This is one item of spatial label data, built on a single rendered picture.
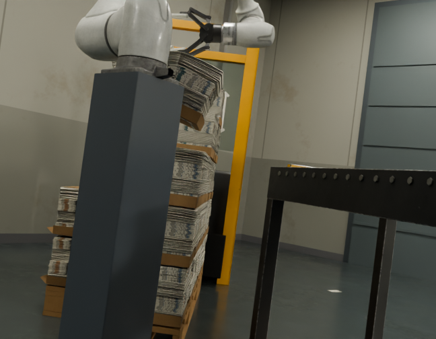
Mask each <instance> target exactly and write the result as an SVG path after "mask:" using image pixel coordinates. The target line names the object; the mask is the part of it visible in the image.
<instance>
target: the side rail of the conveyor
mask: <svg viewBox="0 0 436 339"><path fill-rule="evenodd" d="M267 198H271V199H275V200H283V201H287V202H294V203H299V204H306V205H310V206H317V207H322V208H326V209H333V210H338V211H345V212H349V213H357V214H361V215H368V216H372V217H379V218H384V219H391V220H395V221H403V222H407V223H414V224H419V225H426V226H430V227H436V171H435V170H407V169H353V168H325V167H270V178H269V183H268V193H267Z"/></svg>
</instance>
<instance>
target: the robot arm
mask: <svg viewBox="0 0 436 339"><path fill-rule="evenodd" d="M235 12H236V16H237V21H238V22H237V23H235V22H234V23H228V22H225V23H223V26H222V25H221V24H211V16H209V15H205V14H203V13H201V12H199V11H197V10H195V9H194V8H192V7H190V8H189V10H188V11H181V12H180V13H171V10H170V6H169V4H168V3H167V1H166V0H98V1H97V2H96V4H95V5H94V6H93V7H92V8H91V10H90V11H89V12H88V13H87V15H86V16H85V17H83V18H82V19H81V20H80V21H79V23H78V25H77V27H76V30H75V42H76V44H77V46H78V47H79V49H80V50H81V51H82V52H84V53H85V54H86V55H87V56H89V57H91V58H92V59H95V60H98V61H117V63H116V67H115V68H112V69H102V70H101V73H118V72H133V71H139V72H142V73H145V74H148V75H150V76H153V77H157V78H159V79H163V80H165V81H169V82H171V83H175V84H177V85H179V81H177V80H175V79H172V78H170V77H172V76H173V74H174V71H173V69H170V68H167V63H168V57H169V54H170V51H179V52H184V53H186V54H189V55H192V56H194V55H197V54H199V53H201V52H203V51H206V50H210V46H209V43H221V42H223V45H234V46H235V45H236V46H241V47H245V48H264V47H267V46H271V45H272V44H273V42H274V39H275V28H274V26H272V25H270V24H268V23H266V22H264V15H263V12H262V10H261V8H260V6H259V4H258V3H256V2H254V1H253V0H238V8H237V10H236V11H235ZM192 13H193V14H195V15H197V16H199V17H201V18H203V19H204V20H206V22H208V23H206V24H205V25H204V24H203V23H202V22H200V21H199V20H198V19H197V18H196V17H195V16H194V15H193V14H192ZM188 16H189V17H190V18H191V19H192V20H193V21H195V22H196V23H197V24H198V25H199V26H200V27H201V28H200V34H199V37H200V38H199V39H198V40H197V41H196V42H195V43H194V44H192V45H191V46H189V47H188V48H187V49H186V48H170V47H171V41H172V18H173V17H178V18H188ZM203 42H205V43H207V44H206V45H205V46H203V47H201V48H199V49H197V50H194V51H192V50H193V49H195V48H196V47H197V46H198V45H199V44H202V43H203ZM190 51H192V52H190Z"/></svg>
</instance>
